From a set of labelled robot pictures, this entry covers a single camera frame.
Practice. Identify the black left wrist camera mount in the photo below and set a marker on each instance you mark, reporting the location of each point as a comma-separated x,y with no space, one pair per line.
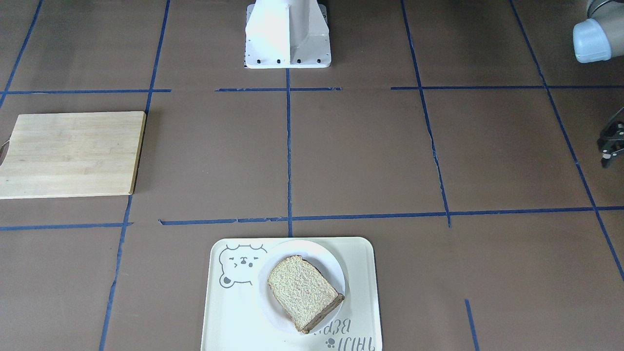
611,142

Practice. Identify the white round plate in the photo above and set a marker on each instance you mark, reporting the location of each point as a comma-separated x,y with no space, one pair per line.
270,310

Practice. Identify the cream bear tray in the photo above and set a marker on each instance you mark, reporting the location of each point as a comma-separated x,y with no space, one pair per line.
232,321

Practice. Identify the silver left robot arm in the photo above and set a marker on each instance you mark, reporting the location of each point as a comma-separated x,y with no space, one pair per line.
601,36

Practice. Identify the wooden cutting board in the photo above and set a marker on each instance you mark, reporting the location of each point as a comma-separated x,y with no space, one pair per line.
72,155

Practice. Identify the brown top bread slice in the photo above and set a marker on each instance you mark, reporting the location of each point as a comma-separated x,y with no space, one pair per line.
303,292

